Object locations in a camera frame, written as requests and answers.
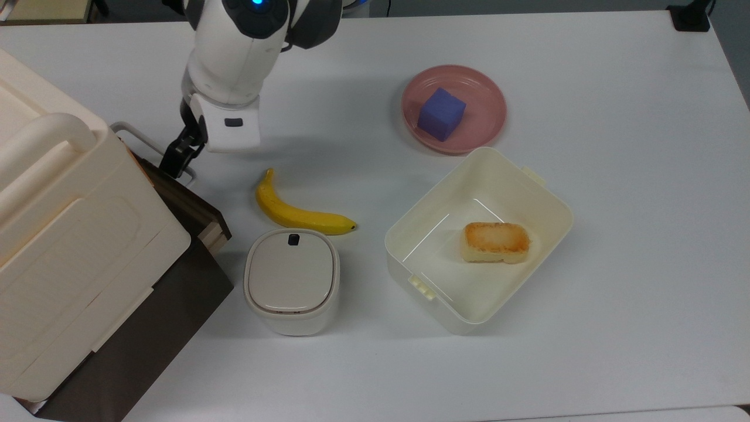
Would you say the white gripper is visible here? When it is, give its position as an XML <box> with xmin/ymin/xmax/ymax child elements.
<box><xmin>159</xmin><ymin>93</ymin><xmax>262</xmax><ymax>180</ymax></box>

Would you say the dark brown drawer with wire handle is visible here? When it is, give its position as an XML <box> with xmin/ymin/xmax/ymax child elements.
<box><xmin>110</xmin><ymin>121</ymin><xmax>233</xmax><ymax>254</ymax></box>

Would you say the cream plastic drawer cabinet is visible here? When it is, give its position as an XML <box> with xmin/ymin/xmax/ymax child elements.
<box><xmin>0</xmin><ymin>48</ymin><xmax>235</xmax><ymax>422</ymax></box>

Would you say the cream plastic open box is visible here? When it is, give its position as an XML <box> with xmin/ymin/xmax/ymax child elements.
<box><xmin>384</xmin><ymin>147</ymin><xmax>574</xmax><ymax>336</ymax></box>

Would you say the yellow banana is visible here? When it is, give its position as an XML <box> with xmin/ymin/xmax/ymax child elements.
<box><xmin>255</xmin><ymin>168</ymin><xmax>358</xmax><ymax>236</ymax></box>

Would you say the small white lidded bin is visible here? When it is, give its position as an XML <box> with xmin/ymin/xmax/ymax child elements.
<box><xmin>243</xmin><ymin>228</ymin><xmax>341</xmax><ymax>337</ymax></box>

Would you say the wooden side table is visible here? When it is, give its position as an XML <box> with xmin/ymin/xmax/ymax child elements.
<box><xmin>0</xmin><ymin>0</ymin><xmax>96</xmax><ymax>25</ymax></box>

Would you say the blue cube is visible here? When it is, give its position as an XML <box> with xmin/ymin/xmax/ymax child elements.
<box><xmin>417</xmin><ymin>87</ymin><xmax>468</xmax><ymax>142</ymax></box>

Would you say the pink plate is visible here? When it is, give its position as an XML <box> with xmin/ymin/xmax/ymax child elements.
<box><xmin>401</xmin><ymin>64</ymin><xmax>507</xmax><ymax>155</ymax></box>

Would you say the toasted bread piece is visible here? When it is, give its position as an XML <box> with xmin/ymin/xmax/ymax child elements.
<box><xmin>461</xmin><ymin>222</ymin><xmax>531</xmax><ymax>264</ymax></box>

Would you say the black table clamp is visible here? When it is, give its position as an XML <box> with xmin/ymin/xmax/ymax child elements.
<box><xmin>667</xmin><ymin>4</ymin><xmax>711</xmax><ymax>32</ymax></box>

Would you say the cream cabinet carry handle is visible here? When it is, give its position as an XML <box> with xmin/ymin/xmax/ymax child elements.
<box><xmin>0</xmin><ymin>113</ymin><xmax>97</xmax><ymax>191</ymax></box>

